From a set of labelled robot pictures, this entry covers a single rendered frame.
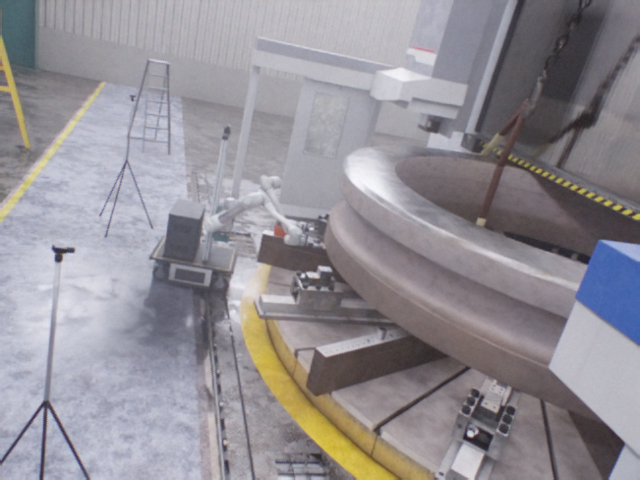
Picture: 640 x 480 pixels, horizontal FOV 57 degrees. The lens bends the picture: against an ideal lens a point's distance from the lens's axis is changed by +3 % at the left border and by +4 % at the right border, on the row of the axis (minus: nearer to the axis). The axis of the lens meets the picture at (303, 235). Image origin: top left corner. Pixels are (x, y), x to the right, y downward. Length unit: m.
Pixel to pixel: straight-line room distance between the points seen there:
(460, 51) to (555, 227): 2.82
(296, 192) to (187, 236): 3.66
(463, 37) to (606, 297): 7.31
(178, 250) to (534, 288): 3.81
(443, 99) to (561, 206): 2.22
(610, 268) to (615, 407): 0.33
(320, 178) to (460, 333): 5.61
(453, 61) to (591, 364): 7.31
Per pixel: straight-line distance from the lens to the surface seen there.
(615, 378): 1.64
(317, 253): 6.72
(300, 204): 9.85
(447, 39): 8.65
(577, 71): 8.53
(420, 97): 8.52
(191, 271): 6.55
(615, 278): 1.63
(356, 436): 4.95
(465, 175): 8.37
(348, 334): 5.77
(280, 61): 9.12
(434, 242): 4.66
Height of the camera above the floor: 3.05
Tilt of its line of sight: 20 degrees down
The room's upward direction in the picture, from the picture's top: 13 degrees clockwise
